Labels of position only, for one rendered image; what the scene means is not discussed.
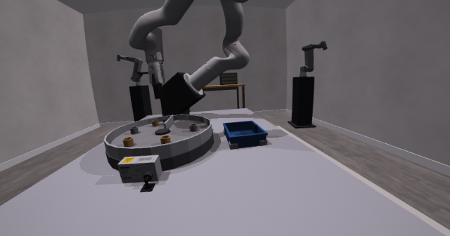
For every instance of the blue shallow tray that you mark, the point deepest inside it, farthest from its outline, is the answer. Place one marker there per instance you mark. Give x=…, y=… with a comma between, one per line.
x=244, y=134

